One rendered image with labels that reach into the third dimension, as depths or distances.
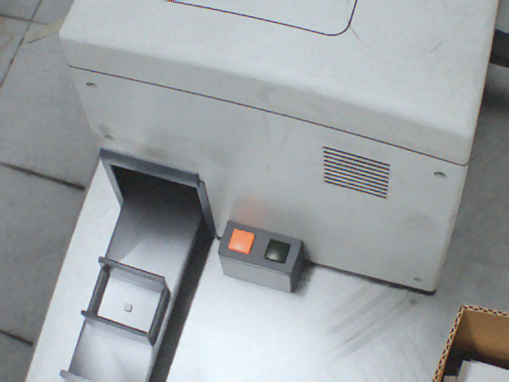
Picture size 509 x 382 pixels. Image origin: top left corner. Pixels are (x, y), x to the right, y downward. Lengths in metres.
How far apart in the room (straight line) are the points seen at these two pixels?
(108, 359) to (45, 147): 1.15
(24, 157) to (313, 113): 1.36
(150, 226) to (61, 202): 1.05
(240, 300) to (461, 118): 0.34
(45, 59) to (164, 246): 1.22
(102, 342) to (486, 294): 0.32
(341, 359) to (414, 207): 0.19
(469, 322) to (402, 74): 0.22
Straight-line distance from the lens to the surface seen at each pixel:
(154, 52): 0.70
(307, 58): 0.69
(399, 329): 0.94
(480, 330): 0.83
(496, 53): 0.98
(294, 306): 0.94
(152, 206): 0.94
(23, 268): 1.95
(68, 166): 2.00
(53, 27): 2.15
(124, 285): 0.92
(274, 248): 0.90
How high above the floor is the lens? 1.77
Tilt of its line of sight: 67 degrees down
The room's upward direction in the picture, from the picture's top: 9 degrees counter-clockwise
